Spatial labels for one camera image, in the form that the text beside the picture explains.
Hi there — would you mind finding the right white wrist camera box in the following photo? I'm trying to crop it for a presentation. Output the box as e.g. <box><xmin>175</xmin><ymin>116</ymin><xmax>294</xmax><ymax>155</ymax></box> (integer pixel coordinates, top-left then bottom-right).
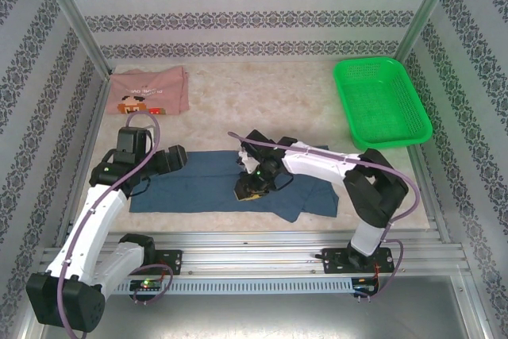
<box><xmin>237</xmin><ymin>150</ymin><xmax>261</xmax><ymax>175</ymax></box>

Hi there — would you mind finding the left aluminium frame post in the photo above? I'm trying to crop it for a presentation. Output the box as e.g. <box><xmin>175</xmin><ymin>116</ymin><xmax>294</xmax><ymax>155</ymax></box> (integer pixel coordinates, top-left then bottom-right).
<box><xmin>33</xmin><ymin>0</ymin><xmax>113</xmax><ymax>77</ymax></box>

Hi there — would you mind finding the purple cable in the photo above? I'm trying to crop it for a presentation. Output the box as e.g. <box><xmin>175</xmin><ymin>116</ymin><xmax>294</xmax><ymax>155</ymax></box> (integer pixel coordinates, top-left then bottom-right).
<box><xmin>57</xmin><ymin>111</ymin><xmax>175</xmax><ymax>335</ymax></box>
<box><xmin>228</xmin><ymin>130</ymin><xmax>421</xmax><ymax>304</ymax></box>

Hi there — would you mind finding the aluminium frame post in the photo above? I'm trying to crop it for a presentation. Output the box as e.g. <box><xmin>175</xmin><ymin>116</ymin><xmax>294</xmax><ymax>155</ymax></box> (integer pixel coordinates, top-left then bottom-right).
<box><xmin>33</xmin><ymin>0</ymin><xmax>113</xmax><ymax>77</ymax></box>
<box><xmin>391</xmin><ymin>0</ymin><xmax>464</xmax><ymax>75</ymax></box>

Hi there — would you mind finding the left circuit board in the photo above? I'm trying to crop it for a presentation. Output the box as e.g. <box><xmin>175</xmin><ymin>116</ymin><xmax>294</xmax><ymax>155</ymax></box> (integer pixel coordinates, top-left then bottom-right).
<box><xmin>129</xmin><ymin>279</ymin><xmax>164</xmax><ymax>291</ymax></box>

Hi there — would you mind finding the blue t-shirt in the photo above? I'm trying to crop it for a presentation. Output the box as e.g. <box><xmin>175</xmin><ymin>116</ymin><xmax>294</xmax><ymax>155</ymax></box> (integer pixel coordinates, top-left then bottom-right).
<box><xmin>129</xmin><ymin>144</ymin><xmax>341</xmax><ymax>224</ymax></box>

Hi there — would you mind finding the black mount plate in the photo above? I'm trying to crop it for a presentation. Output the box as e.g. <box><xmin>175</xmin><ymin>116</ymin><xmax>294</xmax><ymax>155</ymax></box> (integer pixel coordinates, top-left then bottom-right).
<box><xmin>323</xmin><ymin>246</ymin><xmax>396</xmax><ymax>275</ymax></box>
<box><xmin>130</xmin><ymin>249</ymin><xmax>183</xmax><ymax>275</ymax></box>

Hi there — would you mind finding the circuit board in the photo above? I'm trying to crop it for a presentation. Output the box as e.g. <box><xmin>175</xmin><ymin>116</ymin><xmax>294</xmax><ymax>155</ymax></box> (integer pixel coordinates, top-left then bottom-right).
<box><xmin>354</xmin><ymin>277</ymin><xmax>380</xmax><ymax>292</ymax></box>
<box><xmin>129</xmin><ymin>279</ymin><xmax>164</xmax><ymax>291</ymax></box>

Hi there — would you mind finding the left black mount plate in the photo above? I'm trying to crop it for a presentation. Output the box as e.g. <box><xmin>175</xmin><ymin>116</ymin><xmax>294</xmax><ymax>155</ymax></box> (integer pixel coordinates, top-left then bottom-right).
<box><xmin>130</xmin><ymin>249</ymin><xmax>183</xmax><ymax>275</ymax></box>

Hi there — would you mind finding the grey metal sheet tray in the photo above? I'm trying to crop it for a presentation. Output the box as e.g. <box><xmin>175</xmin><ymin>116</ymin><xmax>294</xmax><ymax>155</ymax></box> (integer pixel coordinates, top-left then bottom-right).
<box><xmin>19</xmin><ymin>293</ymin><xmax>487</xmax><ymax>339</ymax></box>

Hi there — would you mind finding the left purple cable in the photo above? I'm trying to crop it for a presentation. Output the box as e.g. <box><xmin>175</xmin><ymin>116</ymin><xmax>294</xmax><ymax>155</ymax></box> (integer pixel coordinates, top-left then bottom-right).
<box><xmin>57</xmin><ymin>111</ymin><xmax>175</xmax><ymax>335</ymax></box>

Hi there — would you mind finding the left aluminium side rail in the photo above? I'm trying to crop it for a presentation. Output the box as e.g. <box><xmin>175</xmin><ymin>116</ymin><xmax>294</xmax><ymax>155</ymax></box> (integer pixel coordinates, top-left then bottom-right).
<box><xmin>53</xmin><ymin>71</ymin><xmax>114</xmax><ymax>245</ymax></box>

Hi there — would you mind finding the right aluminium side rail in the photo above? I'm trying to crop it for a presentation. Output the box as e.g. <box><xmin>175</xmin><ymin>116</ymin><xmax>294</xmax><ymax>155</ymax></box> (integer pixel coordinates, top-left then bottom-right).
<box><xmin>391</xmin><ymin>64</ymin><xmax>453</xmax><ymax>243</ymax></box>

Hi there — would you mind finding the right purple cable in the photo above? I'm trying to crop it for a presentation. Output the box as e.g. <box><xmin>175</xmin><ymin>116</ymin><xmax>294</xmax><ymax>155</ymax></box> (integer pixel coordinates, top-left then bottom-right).
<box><xmin>228</xmin><ymin>130</ymin><xmax>421</xmax><ymax>304</ymax></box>

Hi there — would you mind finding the grey slotted cable duct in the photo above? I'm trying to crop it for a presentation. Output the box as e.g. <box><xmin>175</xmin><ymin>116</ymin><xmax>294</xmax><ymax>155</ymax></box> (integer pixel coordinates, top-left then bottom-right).
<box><xmin>110</xmin><ymin>278</ymin><xmax>354</xmax><ymax>295</ymax></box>

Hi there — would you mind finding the right black mount plate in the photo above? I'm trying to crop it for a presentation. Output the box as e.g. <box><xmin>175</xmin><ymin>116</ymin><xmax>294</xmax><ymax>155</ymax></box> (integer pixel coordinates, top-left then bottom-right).
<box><xmin>323</xmin><ymin>246</ymin><xmax>396</xmax><ymax>275</ymax></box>

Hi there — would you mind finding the pink pixel-print t-shirt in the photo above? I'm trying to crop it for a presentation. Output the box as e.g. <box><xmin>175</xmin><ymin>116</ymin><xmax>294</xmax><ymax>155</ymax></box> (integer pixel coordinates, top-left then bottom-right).
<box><xmin>106</xmin><ymin>65</ymin><xmax>191</xmax><ymax>117</ymax></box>

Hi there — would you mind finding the right aluminium frame post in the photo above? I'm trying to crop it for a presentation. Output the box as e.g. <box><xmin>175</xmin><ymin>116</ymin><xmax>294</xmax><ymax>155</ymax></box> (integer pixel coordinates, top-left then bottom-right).
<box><xmin>391</xmin><ymin>0</ymin><xmax>464</xmax><ymax>75</ymax></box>

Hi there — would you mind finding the right circuit board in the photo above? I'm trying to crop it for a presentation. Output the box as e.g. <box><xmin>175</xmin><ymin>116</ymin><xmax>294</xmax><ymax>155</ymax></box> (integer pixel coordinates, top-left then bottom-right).
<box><xmin>354</xmin><ymin>277</ymin><xmax>380</xmax><ymax>292</ymax></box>

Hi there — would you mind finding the green plastic basket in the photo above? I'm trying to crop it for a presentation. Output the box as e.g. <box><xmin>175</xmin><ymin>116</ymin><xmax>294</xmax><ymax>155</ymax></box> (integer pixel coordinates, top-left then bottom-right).
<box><xmin>332</xmin><ymin>56</ymin><xmax>433</xmax><ymax>149</ymax></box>

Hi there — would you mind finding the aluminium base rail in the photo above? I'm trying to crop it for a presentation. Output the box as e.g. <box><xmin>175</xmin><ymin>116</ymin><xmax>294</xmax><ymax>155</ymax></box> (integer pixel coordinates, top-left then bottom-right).
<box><xmin>39</xmin><ymin>230</ymin><xmax>468</xmax><ymax>277</ymax></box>

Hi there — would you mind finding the aluminium side rail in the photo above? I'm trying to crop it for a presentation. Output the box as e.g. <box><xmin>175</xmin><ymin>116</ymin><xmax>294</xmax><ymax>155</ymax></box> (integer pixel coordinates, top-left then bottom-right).
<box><xmin>53</xmin><ymin>71</ymin><xmax>114</xmax><ymax>245</ymax></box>
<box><xmin>391</xmin><ymin>64</ymin><xmax>453</xmax><ymax>243</ymax></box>

